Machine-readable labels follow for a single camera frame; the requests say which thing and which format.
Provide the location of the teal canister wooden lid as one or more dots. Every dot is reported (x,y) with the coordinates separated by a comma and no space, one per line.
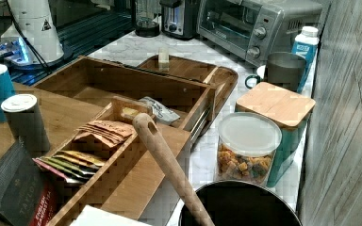
(289,110)

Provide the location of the small beige block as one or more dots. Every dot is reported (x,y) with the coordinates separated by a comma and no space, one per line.
(163,59)

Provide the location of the grey shaker white cap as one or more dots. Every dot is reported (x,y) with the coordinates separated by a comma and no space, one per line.
(26,124)

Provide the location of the silver foil packet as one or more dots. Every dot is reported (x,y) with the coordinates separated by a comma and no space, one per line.
(163,114)

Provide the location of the dark grey cup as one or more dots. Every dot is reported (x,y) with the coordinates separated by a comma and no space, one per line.
(285,69)

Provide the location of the wooden organizer drawer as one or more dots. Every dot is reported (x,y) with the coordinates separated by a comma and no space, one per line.
(97,81)

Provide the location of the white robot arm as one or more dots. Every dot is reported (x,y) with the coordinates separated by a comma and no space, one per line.
(33,31)

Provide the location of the black slot toaster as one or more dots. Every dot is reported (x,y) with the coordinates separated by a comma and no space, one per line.
(179,18)

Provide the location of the black pot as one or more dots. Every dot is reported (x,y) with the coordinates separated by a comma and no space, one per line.
(237,203)

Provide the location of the white mug green handle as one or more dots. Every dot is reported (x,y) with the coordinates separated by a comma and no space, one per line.
(253,79)

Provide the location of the clear cereal jar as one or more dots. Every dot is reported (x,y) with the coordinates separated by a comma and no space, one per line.
(246,147)

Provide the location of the silver toaster oven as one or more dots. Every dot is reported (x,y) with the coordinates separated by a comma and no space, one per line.
(253,29)

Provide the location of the wooden serving tray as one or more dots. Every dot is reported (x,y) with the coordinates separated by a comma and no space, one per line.
(221,78)

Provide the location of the wooden spoon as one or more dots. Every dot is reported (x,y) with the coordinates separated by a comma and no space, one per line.
(159,149)

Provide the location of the blue white carton bottle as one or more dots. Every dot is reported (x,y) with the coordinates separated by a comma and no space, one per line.
(305,46)

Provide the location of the colourful tea bag packets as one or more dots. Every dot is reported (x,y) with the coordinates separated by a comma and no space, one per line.
(73,167)

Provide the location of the black tea box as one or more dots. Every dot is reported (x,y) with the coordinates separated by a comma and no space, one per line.
(27,197)

